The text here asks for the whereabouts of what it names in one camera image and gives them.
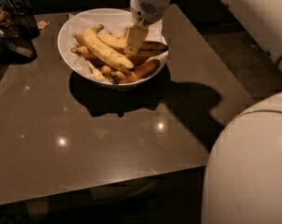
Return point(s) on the black mesh basket front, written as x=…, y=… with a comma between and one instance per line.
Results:
x=19, y=47

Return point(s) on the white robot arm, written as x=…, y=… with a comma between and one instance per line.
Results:
x=243, y=175

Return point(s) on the black mesh basket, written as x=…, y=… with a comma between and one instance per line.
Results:
x=19, y=47
x=24, y=17

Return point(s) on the large yellow banana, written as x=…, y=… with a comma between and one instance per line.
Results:
x=104, y=52
x=148, y=48

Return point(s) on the black mesh basket back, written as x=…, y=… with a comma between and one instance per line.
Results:
x=24, y=17

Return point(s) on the small banana front left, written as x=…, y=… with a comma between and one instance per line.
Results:
x=95, y=72

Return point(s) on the white bowl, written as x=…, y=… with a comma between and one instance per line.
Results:
x=115, y=21

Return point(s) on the small orange wrapper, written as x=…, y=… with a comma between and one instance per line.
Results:
x=42, y=25

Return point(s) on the orange-brown banana front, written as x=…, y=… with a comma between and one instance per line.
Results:
x=141, y=71

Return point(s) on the white paper liner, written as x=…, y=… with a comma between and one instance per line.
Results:
x=114, y=21

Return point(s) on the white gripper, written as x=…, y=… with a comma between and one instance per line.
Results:
x=146, y=10

